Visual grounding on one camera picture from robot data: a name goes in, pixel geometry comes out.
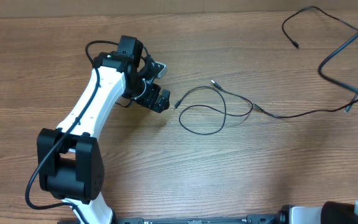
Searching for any thin black USB-C cable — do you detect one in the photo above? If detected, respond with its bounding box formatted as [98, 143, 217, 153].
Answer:
[174, 80, 254, 136]

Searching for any black USB-A cable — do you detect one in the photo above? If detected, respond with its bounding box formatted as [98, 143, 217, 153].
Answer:
[282, 6, 358, 57]

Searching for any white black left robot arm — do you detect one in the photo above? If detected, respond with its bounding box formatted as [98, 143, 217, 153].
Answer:
[25, 35, 170, 223]

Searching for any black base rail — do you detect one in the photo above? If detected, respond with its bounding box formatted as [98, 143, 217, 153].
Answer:
[57, 213, 279, 224]

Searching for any cardboard wall panel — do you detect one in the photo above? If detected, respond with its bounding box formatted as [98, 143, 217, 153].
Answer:
[0, 0, 358, 18]

